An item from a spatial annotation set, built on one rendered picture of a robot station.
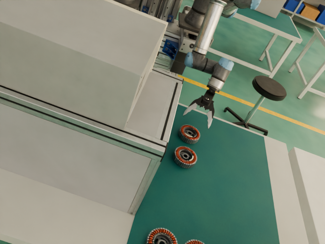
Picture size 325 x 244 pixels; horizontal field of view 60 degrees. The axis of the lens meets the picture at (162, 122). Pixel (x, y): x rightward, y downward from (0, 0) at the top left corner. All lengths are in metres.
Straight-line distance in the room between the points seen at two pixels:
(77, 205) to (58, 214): 0.07
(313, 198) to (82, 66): 0.70
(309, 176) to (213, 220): 0.47
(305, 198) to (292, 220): 0.63
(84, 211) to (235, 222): 0.61
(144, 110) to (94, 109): 0.19
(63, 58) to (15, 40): 0.13
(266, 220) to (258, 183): 0.20
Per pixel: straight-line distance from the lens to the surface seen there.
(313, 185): 0.91
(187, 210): 1.21
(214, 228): 1.22
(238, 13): 3.78
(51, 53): 0.79
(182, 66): 1.98
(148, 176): 0.94
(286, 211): 1.50
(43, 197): 1.12
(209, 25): 1.52
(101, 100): 0.80
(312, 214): 0.83
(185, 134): 1.44
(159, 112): 0.96
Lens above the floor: 1.70
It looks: 39 degrees down
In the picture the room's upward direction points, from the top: 23 degrees clockwise
